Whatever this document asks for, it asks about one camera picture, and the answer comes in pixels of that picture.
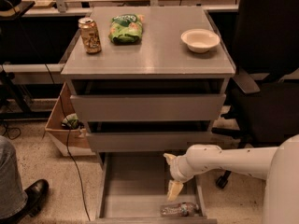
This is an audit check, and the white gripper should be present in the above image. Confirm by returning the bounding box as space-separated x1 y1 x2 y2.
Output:
164 153 194 202

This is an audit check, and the clear plastic water bottle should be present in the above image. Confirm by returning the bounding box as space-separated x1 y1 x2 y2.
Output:
160 203 200 217

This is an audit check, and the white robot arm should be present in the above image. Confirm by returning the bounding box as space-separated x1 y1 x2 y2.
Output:
164 135 299 224

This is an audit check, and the grey open bottom drawer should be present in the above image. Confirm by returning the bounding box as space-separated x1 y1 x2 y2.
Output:
86 152 218 224

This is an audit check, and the grey top drawer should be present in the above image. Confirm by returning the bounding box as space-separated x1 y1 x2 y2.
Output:
71 94 225 121

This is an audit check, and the grey middle drawer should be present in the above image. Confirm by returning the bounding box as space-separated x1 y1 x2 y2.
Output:
86 132 221 152

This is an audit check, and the grey drawer cabinet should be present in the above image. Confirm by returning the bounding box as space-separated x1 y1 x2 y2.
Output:
61 6 236 173

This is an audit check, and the green bag in box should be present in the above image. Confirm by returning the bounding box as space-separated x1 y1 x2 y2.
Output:
61 113 83 130

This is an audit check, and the cardboard box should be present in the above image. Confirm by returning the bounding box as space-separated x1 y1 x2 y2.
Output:
45 83 93 156

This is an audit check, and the white paper bowl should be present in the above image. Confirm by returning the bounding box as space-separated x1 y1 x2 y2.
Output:
181 29 221 53

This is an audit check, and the black leather shoe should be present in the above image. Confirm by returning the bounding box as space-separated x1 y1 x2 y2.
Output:
0 179 49 224

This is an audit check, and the green chip bag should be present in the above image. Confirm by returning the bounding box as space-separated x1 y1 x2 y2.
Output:
108 14 144 44

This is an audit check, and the gold soda can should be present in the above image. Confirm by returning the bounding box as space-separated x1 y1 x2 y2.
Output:
78 17 102 54

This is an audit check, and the blue jeans leg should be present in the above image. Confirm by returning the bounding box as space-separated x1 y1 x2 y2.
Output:
0 136 28 221

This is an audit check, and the black office chair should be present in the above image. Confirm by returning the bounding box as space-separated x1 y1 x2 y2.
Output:
211 0 299 189

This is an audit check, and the black power cable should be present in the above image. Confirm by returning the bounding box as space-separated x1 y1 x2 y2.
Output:
43 63 92 222

